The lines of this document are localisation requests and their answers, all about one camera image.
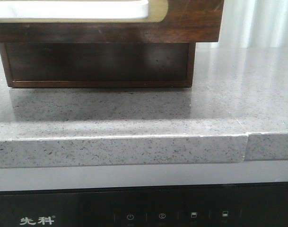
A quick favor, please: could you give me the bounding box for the wooden drawer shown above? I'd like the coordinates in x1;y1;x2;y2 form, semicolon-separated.
6;43;188;81
0;0;224;43

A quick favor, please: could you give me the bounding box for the dark wooden drawer cabinet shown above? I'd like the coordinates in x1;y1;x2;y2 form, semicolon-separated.
0;43;195;88

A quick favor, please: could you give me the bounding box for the black built-in kitchen appliance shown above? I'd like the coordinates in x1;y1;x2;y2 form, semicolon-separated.
0;183;288;227

